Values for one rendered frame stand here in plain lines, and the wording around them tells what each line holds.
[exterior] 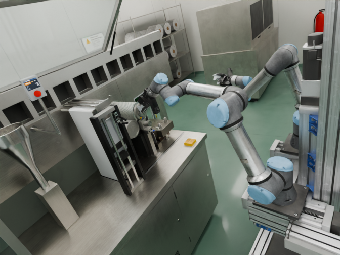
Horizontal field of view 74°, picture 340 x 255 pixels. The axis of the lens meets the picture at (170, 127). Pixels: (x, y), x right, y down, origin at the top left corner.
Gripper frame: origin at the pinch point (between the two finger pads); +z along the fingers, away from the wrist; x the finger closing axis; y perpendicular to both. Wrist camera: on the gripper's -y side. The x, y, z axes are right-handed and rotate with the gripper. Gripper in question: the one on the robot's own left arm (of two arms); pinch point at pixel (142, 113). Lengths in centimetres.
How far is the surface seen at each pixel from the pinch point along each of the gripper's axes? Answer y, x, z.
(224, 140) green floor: -84, -148, 94
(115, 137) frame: -2.5, 32.1, -5.9
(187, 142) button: -37.3, -15.2, 6.4
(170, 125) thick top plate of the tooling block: -18.5, -23.7, 15.9
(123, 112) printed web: 11.2, 3.9, 9.9
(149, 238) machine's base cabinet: -58, 49, 19
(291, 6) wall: -15, -452, -13
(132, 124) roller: -0.7, 8.9, 6.0
